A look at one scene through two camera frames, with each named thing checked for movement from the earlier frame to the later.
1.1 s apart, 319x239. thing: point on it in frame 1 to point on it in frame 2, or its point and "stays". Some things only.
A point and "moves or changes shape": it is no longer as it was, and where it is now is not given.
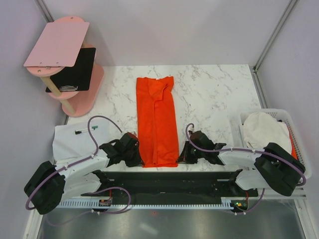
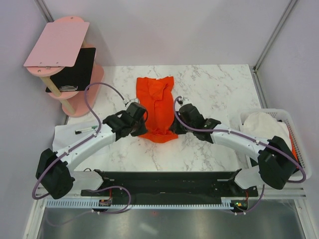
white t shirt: [260, 129] stays
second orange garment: [293, 151] stays
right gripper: [184, 157] to [175, 128]
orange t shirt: [157, 122] moves or changes shape
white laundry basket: [284, 115] stays
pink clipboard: [60, 46] stays
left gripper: [137, 161] to [142, 131]
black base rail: [170, 186] stays
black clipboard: [77, 77] stays
